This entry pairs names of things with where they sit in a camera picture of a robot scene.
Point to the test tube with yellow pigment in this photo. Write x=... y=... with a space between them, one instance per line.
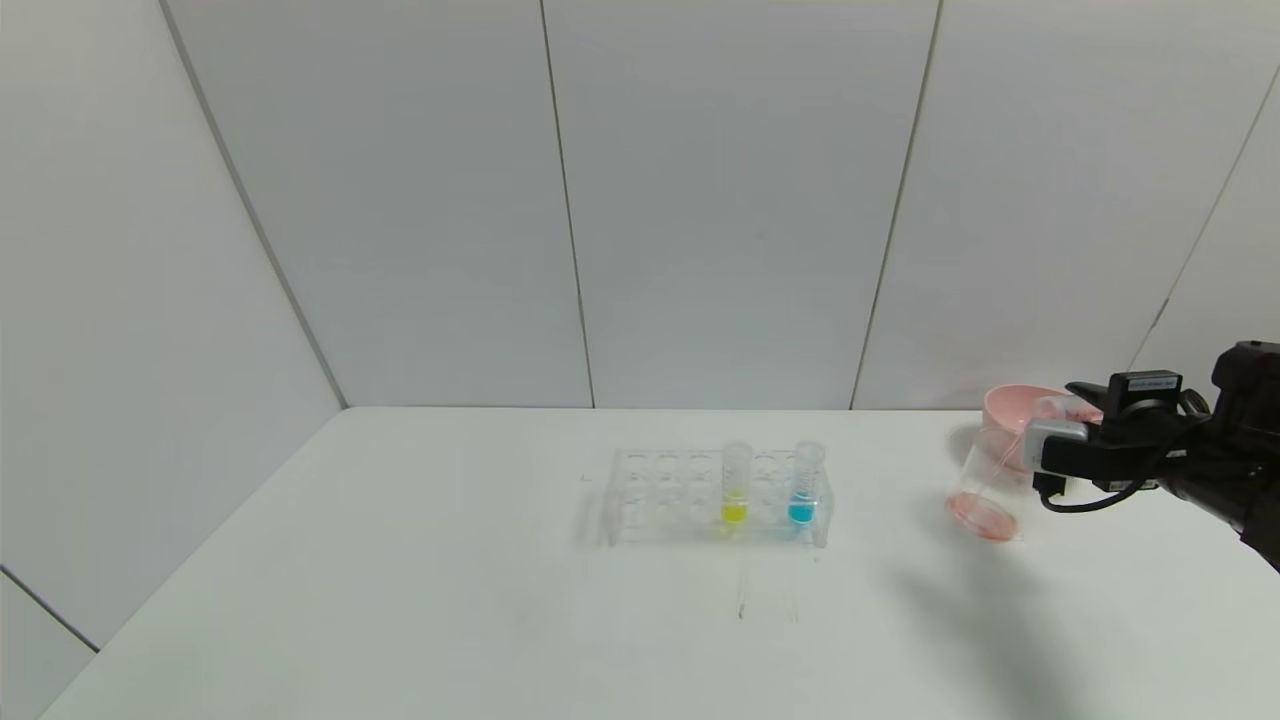
x=734 y=510

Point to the clear acrylic test tube rack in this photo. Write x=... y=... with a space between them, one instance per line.
x=680 y=510

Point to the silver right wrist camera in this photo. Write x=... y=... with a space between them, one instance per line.
x=1055 y=445

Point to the clear plastic beaker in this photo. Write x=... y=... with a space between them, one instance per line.
x=985 y=515

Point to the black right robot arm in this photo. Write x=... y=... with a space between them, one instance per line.
x=1250 y=420

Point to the pink bowl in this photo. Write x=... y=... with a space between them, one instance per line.
x=1005 y=410

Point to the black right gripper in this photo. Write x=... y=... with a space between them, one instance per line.
x=1140 y=450

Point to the test tube with red pigment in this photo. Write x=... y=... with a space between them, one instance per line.
x=1060 y=407

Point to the test tube with blue pigment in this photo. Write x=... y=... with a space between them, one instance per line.
x=801 y=510

